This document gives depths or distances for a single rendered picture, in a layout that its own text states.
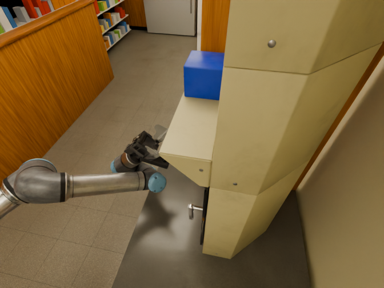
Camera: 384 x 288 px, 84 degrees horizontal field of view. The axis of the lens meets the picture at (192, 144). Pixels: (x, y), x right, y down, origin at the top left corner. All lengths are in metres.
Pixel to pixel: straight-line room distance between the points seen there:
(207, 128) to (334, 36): 0.30
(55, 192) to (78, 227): 1.46
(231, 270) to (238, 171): 0.56
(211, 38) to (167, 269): 0.81
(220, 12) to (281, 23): 0.39
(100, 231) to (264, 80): 1.97
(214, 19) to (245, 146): 0.40
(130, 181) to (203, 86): 0.45
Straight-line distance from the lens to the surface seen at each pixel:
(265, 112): 0.35
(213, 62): 0.58
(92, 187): 0.80
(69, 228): 2.26
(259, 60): 0.31
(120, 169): 0.95
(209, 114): 0.55
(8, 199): 0.94
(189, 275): 0.93
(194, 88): 0.59
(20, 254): 2.36
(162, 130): 0.82
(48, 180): 0.79
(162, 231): 0.98
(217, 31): 0.68
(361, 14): 0.36
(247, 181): 0.48
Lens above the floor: 1.85
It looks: 46 degrees down
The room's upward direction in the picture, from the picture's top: straight up
